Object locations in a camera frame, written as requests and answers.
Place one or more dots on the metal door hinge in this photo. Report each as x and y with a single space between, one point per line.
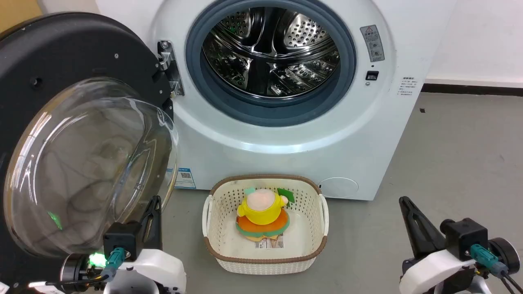
168 61

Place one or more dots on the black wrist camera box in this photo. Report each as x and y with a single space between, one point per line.
466 239
121 239

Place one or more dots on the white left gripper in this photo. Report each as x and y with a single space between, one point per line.
155 271

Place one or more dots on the white front-load washing machine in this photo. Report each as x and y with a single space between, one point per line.
367 143

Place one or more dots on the stainless steel washer drum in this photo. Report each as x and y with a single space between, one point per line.
269 53

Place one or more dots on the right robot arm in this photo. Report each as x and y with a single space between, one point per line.
506 253

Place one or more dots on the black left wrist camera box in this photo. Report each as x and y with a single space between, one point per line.
121 239

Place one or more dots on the white plastic laundry basket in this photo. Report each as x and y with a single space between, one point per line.
306 237

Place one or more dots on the yellow and orange doll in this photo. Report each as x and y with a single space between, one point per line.
261 210

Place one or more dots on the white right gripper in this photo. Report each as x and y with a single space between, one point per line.
429 273

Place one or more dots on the tan wooden panel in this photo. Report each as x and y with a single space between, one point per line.
16 12

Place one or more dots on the white text label sticker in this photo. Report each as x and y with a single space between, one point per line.
408 86

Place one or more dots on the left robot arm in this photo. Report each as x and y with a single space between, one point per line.
75 269

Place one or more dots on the black round glass washer door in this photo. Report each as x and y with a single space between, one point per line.
61 49

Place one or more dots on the white paper tag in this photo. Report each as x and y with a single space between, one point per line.
269 243

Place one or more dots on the grey warning sticker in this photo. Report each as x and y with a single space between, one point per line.
372 43

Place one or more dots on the dark baseboard strip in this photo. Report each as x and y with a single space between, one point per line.
470 89

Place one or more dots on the round white filter cover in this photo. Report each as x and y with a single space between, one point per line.
338 188

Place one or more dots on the blue QR code sticker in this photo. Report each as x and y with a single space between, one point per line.
184 178

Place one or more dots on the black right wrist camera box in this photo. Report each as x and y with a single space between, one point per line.
466 239

